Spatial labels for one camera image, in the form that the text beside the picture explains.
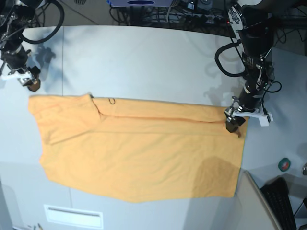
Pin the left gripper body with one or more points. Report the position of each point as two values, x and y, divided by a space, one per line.
249 99

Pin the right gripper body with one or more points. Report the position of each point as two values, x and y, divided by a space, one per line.
16 59

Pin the orange t-shirt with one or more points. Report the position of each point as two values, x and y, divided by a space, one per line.
137 151

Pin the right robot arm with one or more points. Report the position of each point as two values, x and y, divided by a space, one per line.
15 17

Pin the green tape roll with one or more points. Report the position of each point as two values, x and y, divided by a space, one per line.
284 164

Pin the black keyboard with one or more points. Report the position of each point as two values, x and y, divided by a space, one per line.
277 196

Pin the metal knob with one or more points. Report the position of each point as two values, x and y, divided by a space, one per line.
304 169

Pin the white partition panel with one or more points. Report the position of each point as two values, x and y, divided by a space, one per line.
254 212

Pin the white cable slot cover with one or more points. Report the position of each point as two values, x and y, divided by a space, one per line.
74 217

